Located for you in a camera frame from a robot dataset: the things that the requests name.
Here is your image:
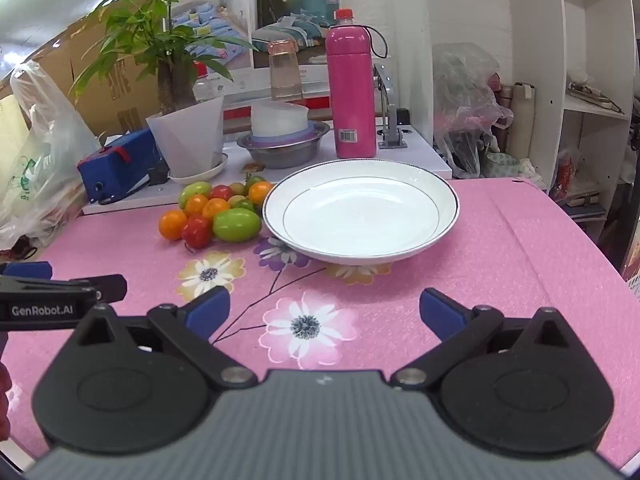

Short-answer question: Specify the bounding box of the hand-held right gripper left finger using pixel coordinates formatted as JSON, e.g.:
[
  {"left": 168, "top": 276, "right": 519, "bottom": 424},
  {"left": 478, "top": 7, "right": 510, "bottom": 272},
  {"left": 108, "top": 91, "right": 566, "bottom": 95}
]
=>
[{"left": 72, "top": 286, "right": 258, "bottom": 391}]

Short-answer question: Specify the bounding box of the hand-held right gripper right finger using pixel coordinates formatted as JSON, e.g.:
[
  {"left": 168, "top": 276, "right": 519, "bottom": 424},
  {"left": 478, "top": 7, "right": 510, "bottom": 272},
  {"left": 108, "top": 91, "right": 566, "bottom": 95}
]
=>
[{"left": 390, "top": 287, "right": 576, "bottom": 391}]

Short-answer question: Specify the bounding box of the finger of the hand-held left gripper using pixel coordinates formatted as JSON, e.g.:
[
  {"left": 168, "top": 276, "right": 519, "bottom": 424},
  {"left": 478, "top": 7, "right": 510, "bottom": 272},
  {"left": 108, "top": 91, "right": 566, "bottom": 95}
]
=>
[
  {"left": 75, "top": 274, "right": 128, "bottom": 306},
  {"left": 0, "top": 261, "right": 53, "bottom": 281}
]

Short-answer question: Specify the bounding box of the large green tomato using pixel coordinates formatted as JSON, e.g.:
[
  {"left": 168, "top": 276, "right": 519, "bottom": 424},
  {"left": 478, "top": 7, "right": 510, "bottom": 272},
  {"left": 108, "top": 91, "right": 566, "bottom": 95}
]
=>
[{"left": 213, "top": 208, "right": 262, "bottom": 242}]

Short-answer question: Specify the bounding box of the white plate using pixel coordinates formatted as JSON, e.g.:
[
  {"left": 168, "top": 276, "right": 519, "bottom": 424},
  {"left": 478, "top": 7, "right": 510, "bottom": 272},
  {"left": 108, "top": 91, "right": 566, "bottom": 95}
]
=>
[{"left": 262, "top": 159, "right": 460, "bottom": 266}]

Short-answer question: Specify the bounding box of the translucent plastic bag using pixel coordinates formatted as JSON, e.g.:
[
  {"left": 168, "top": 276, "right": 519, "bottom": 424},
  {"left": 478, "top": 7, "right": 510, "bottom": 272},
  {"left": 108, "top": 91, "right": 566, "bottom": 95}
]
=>
[{"left": 0, "top": 60, "right": 101, "bottom": 251}]

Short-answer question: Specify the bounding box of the blue box device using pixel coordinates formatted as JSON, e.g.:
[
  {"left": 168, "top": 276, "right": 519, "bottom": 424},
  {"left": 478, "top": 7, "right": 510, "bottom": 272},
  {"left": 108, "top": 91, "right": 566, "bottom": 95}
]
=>
[{"left": 77, "top": 127, "right": 163, "bottom": 205}]

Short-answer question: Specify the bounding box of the white pot saucer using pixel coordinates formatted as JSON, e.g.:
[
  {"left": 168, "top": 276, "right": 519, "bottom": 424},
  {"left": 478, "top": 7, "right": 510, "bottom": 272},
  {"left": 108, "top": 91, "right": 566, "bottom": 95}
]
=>
[{"left": 167, "top": 152, "right": 229, "bottom": 183}]

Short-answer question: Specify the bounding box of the white platform board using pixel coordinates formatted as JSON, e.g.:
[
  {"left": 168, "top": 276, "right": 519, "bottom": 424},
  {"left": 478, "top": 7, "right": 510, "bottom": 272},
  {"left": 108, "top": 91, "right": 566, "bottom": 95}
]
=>
[{"left": 82, "top": 125, "right": 453, "bottom": 216}]

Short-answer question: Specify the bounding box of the steel basin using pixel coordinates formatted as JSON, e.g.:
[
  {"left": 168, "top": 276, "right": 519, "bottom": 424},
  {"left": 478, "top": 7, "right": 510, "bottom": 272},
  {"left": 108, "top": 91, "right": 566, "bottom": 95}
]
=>
[{"left": 236, "top": 121, "right": 331, "bottom": 170}]

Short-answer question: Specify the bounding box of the potted money tree white pot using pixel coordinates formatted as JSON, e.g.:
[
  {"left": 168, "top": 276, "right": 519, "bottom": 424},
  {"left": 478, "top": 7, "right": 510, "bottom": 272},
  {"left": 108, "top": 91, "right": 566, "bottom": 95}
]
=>
[{"left": 70, "top": 0, "right": 261, "bottom": 178}]

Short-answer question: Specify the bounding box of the stack of plastic bowls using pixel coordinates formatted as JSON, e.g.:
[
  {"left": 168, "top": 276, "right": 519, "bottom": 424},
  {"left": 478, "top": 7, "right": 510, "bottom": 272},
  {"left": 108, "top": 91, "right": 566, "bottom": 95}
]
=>
[{"left": 250, "top": 101, "right": 317, "bottom": 147}]

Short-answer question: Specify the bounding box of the clear crumpled plastic bag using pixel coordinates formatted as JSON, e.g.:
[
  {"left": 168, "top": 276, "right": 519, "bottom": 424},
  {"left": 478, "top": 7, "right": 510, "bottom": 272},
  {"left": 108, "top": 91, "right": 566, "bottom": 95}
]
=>
[{"left": 431, "top": 42, "right": 515, "bottom": 178}]

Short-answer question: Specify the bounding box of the cardboard box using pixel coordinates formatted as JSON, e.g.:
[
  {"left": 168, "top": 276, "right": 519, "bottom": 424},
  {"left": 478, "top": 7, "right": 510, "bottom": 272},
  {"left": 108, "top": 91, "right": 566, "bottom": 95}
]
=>
[{"left": 40, "top": 15, "right": 201, "bottom": 136}]

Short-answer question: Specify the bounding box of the pink thermos bottle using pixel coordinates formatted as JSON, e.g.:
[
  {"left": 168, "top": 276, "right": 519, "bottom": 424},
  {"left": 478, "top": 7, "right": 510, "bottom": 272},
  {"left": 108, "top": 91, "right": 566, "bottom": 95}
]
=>
[{"left": 326, "top": 24, "right": 388, "bottom": 159}]

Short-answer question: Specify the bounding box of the clear plastic cup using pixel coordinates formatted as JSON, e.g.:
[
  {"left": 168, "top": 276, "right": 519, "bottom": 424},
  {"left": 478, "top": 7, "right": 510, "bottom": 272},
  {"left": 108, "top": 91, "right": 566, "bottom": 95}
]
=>
[{"left": 267, "top": 40, "right": 305, "bottom": 103}]

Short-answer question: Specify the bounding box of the white shelf unit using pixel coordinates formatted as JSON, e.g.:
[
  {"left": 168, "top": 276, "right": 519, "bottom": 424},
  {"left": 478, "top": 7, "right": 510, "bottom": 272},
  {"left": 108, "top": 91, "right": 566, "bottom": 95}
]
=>
[{"left": 510, "top": 0, "right": 640, "bottom": 261}]

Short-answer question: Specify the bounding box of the metal bracket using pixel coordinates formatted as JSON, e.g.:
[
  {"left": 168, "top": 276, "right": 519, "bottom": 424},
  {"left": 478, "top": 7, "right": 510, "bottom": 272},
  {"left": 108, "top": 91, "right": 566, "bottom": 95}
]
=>
[{"left": 372, "top": 62, "right": 413, "bottom": 150}]

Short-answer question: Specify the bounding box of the bedding wall poster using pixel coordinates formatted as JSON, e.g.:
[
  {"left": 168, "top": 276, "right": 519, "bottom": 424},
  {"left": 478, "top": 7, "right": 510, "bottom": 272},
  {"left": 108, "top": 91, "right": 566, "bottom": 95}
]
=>
[{"left": 165, "top": 0, "right": 341, "bottom": 86}]

